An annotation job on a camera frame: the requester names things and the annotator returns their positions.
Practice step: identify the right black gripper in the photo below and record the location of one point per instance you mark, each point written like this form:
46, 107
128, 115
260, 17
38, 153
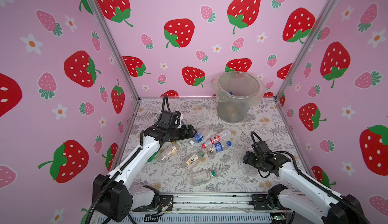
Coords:
249, 154

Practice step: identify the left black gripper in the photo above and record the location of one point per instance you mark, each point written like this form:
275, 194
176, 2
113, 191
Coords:
184, 135

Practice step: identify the clear bottle green neck label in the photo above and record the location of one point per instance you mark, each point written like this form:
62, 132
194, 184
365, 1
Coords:
204, 176

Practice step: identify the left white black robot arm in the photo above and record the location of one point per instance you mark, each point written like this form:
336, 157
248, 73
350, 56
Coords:
111, 193

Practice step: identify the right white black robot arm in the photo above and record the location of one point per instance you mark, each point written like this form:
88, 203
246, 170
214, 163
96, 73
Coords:
319, 204

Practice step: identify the translucent grey waste bin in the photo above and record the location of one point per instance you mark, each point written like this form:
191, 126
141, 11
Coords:
248, 92

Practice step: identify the clear bottle blue label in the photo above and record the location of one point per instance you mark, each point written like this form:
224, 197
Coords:
199, 137

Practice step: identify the clear bottle yellow label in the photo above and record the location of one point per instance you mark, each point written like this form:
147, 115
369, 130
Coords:
170, 151

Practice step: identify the clear bottle crane label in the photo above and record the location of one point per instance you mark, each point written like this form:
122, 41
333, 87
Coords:
190, 163

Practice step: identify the white bottle red cap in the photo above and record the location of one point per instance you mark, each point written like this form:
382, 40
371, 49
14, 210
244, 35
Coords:
217, 138

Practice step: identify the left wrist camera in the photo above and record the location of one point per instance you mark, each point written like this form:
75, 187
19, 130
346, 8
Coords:
172, 118

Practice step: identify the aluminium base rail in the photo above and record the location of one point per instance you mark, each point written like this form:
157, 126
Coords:
226, 208

